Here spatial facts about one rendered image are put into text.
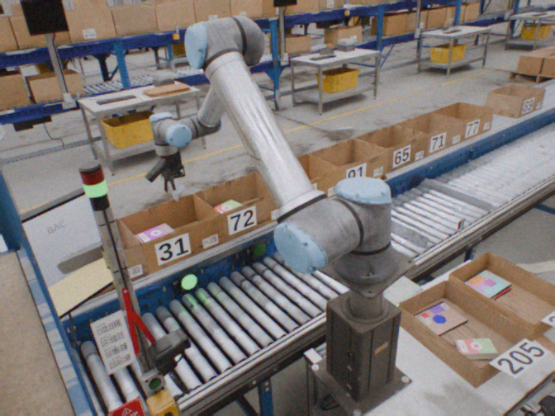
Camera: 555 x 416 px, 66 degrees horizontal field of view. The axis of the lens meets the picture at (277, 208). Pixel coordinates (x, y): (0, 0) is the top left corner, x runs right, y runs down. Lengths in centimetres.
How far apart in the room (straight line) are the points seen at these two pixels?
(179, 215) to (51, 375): 189
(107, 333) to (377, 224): 80
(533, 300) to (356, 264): 107
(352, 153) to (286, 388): 151
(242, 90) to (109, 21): 529
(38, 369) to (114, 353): 92
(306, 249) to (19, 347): 71
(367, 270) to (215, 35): 77
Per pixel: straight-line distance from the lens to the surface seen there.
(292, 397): 256
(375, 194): 115
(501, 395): 175
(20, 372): 47
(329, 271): 132
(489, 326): 195
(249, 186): 245
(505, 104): 407
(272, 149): 112
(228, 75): 119
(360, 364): 146
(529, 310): 209
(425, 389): 169
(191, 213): 232
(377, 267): 126
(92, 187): 111
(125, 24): 647
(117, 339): 135
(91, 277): 134
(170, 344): 137
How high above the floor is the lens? 204
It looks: 29 degrees down
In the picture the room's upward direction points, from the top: 4 degrees counter-clockwise
